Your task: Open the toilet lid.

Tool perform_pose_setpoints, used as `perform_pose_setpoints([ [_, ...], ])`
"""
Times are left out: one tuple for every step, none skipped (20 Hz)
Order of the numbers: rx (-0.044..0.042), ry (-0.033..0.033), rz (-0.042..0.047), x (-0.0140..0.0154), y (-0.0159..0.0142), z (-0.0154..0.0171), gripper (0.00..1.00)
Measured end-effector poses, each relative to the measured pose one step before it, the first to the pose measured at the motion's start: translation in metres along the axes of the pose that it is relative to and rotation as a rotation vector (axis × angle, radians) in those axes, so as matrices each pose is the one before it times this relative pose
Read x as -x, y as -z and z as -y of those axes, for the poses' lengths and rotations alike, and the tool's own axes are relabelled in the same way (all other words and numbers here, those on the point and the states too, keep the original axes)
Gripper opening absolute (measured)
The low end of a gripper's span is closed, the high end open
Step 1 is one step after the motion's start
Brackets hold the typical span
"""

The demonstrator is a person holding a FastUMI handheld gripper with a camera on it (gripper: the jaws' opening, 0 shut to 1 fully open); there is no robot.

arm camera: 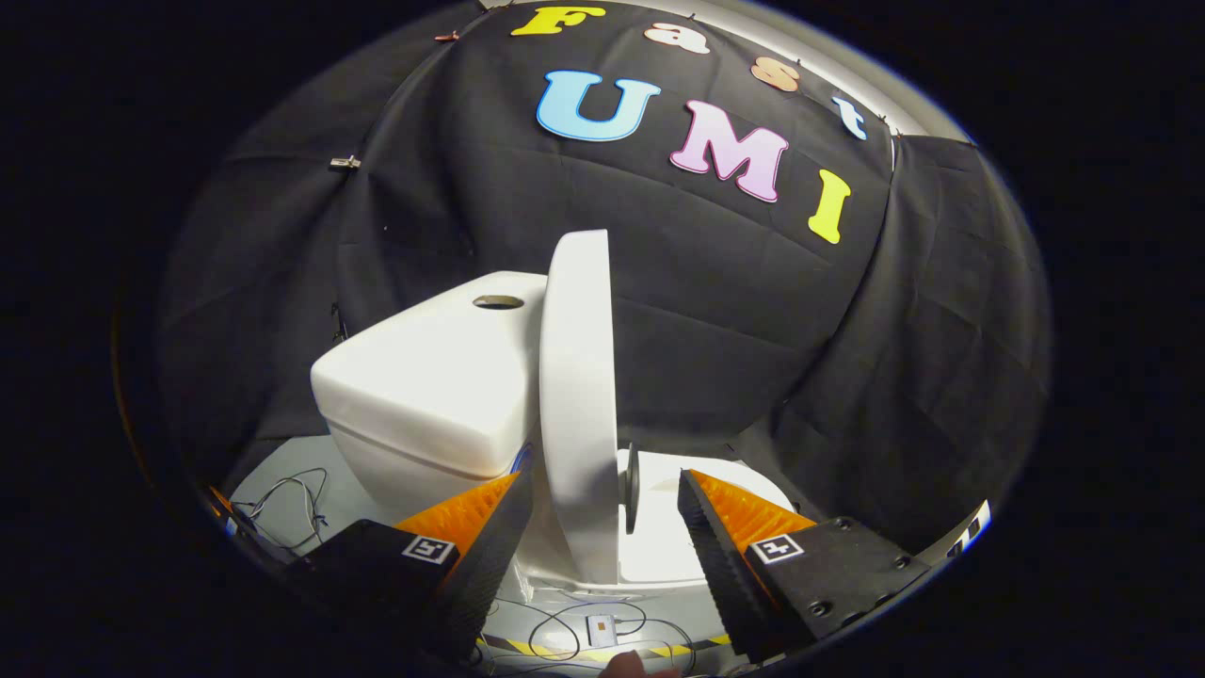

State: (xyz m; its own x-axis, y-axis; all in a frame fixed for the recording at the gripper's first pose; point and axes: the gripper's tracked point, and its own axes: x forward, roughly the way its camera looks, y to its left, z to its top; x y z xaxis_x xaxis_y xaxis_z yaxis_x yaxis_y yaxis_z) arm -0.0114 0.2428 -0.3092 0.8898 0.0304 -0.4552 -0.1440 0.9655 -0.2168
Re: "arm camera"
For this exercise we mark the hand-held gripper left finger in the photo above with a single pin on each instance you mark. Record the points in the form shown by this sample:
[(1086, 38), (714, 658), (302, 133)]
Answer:
[(490, 565)]

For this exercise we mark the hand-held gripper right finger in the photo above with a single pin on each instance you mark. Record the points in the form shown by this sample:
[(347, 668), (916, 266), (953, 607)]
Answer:
[(725, 574)]

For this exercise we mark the white toilet lid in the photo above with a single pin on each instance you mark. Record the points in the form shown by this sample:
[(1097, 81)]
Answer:
[(576, 395)]

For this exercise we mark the white ceramic toilet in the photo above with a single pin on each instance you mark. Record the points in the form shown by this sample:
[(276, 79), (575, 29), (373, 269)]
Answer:
[(424, 395)]

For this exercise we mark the small grey device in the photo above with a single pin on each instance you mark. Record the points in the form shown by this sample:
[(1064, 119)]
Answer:
[(601, 630)]

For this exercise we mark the black backdrop cloth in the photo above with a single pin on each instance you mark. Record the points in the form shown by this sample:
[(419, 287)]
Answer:
[(715, 311)]

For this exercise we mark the small metal clip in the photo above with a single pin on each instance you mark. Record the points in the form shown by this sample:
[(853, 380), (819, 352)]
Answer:
[(345, 162)]

